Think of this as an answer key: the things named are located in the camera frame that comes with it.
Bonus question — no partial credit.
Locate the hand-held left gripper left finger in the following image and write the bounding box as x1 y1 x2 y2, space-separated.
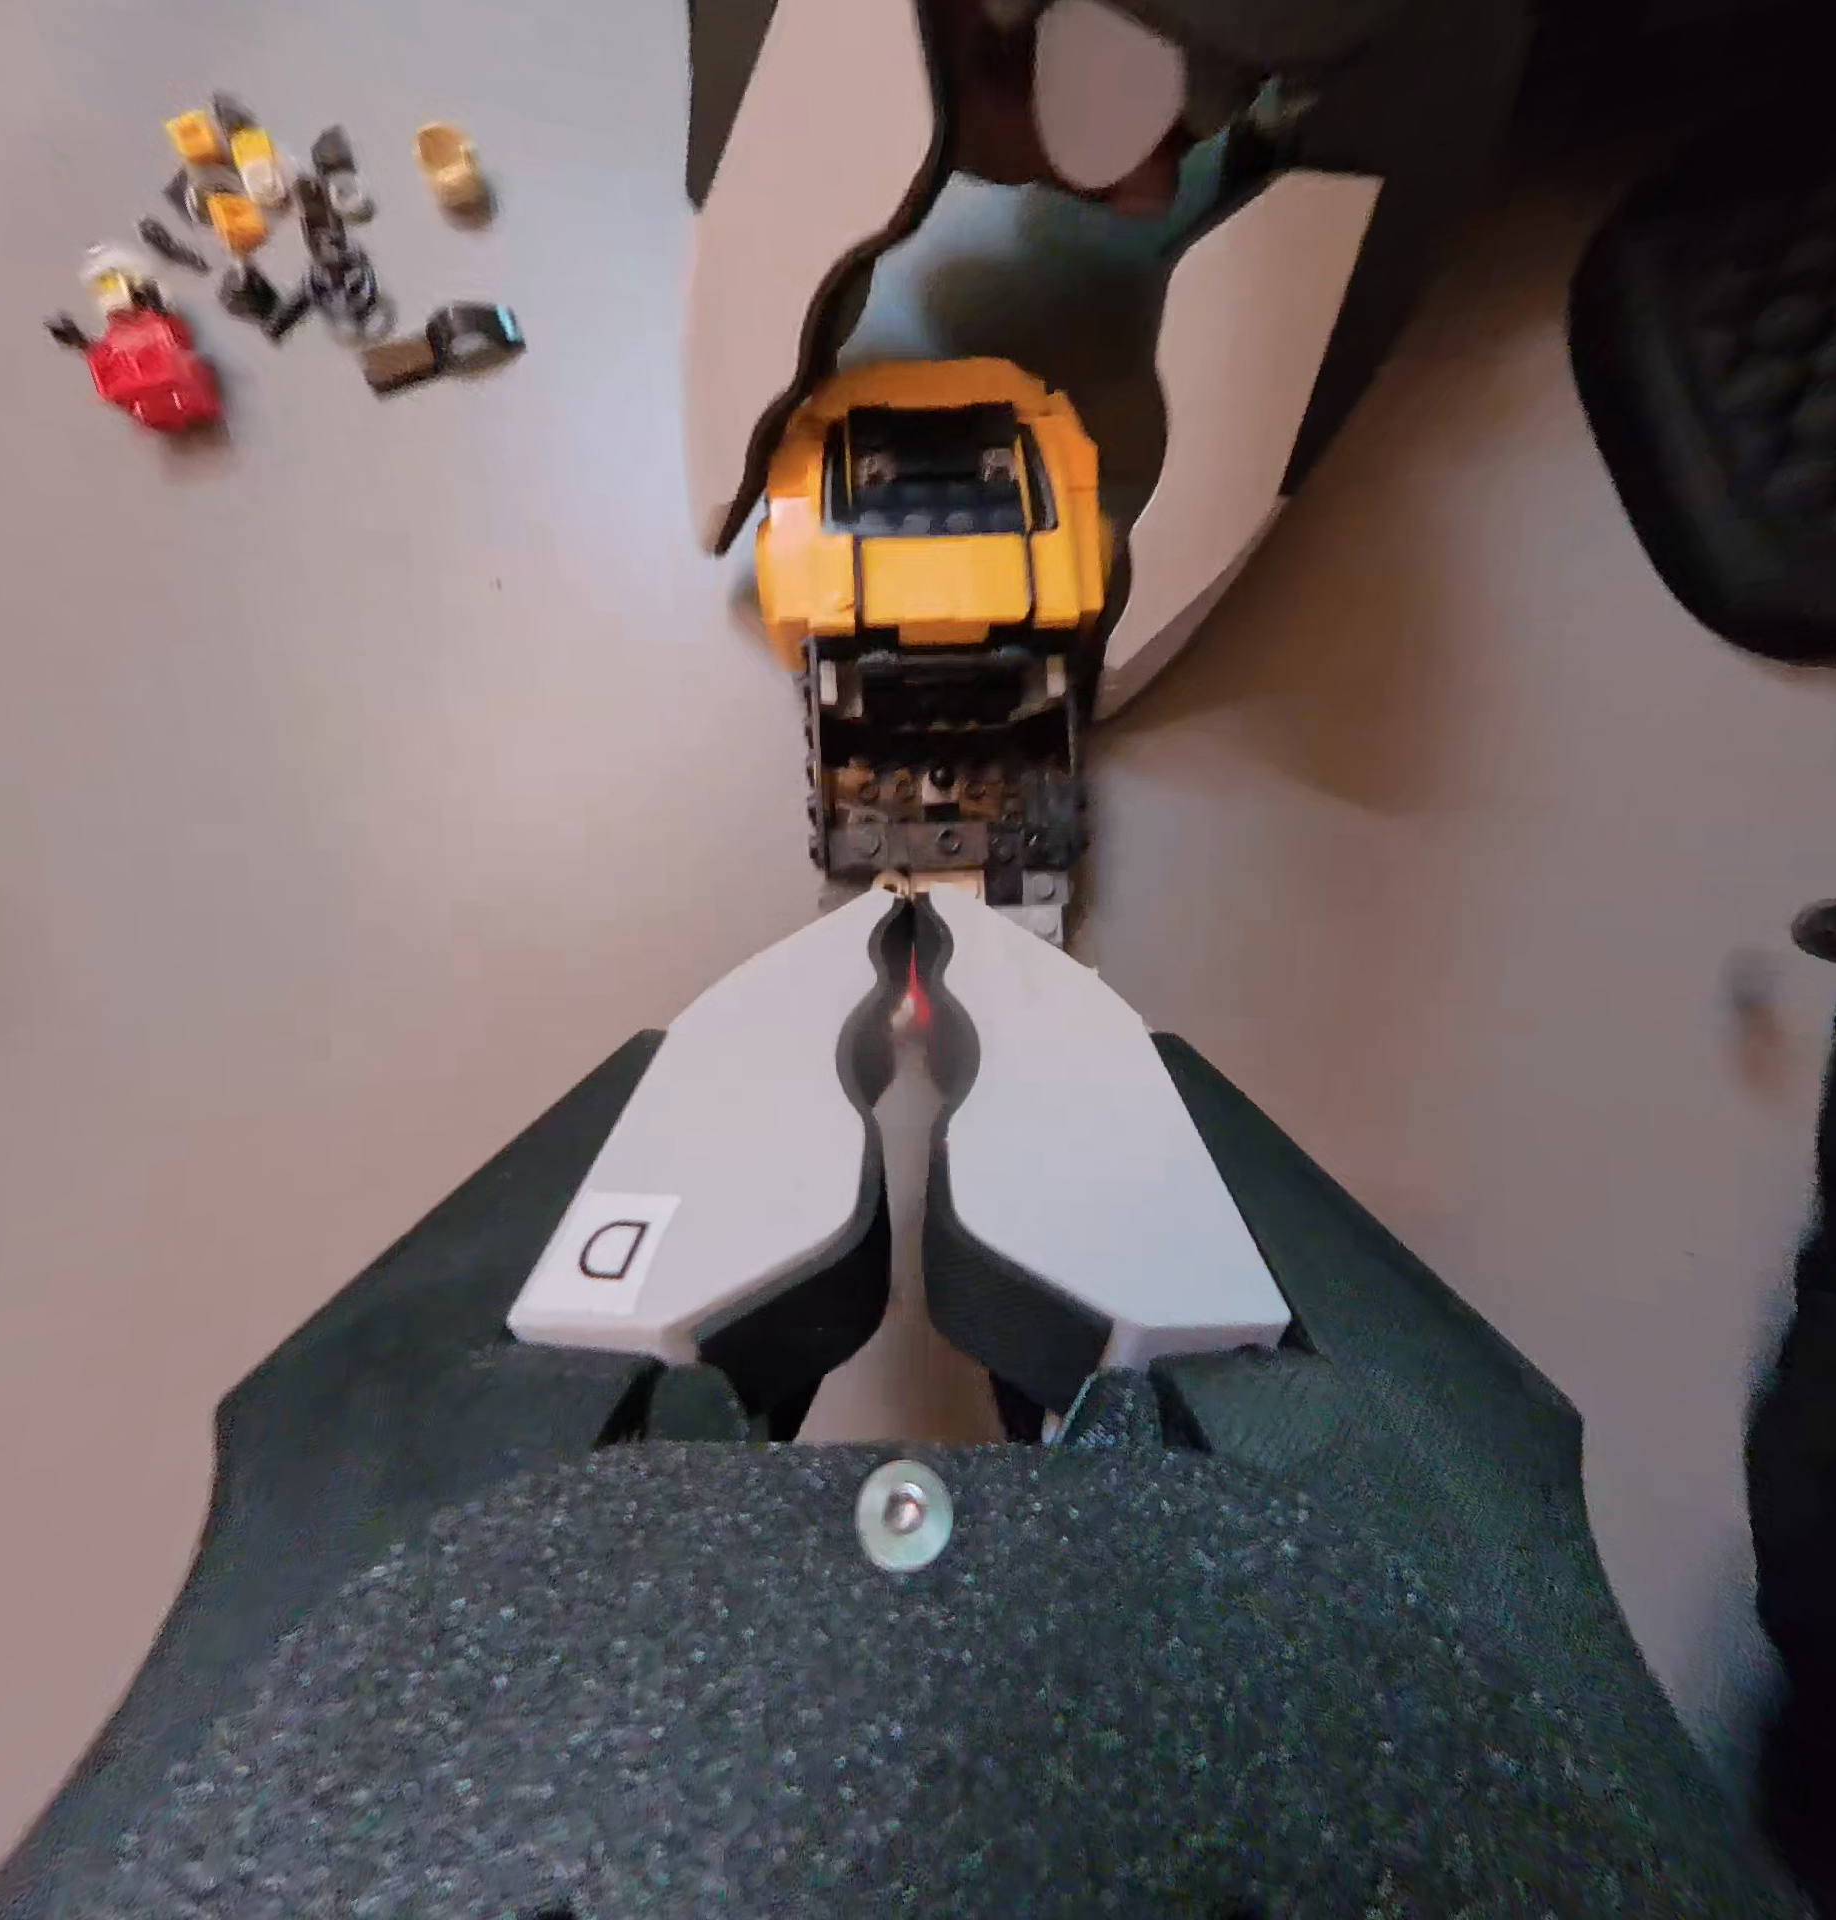
510 890 909 1366

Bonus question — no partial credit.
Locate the red lego seat piece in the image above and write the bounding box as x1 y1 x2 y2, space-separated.
43 248 229 437

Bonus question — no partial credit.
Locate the yellow black lego car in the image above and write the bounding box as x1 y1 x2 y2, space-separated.
755 358 1113 1053

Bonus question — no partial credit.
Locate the tan round lego piece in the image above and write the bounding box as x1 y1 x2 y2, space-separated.
413 121 496 218

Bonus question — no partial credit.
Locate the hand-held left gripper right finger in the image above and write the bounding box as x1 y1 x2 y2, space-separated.
917 890 1291 1370

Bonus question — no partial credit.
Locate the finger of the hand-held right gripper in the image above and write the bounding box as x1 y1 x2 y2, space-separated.
1100 166 1391 721
686 0 952 557

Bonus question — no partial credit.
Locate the pile of small lego parts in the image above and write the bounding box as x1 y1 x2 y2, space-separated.
140 94 396 338

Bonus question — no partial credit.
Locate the black lego arch piece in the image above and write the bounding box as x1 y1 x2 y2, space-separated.
362 301 527 397

